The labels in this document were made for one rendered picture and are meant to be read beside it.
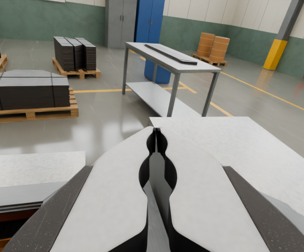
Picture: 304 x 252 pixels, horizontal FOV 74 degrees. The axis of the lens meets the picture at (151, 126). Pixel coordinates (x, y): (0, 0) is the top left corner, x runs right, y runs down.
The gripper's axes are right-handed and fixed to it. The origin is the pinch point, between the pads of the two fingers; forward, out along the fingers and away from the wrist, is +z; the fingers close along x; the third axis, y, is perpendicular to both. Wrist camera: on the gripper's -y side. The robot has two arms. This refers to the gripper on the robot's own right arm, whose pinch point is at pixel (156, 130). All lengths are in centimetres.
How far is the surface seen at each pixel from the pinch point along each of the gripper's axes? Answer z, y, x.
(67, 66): 410, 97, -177
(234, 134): 72, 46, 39
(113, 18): 788, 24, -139
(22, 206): 38, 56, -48
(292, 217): 25, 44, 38
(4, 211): 36, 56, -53
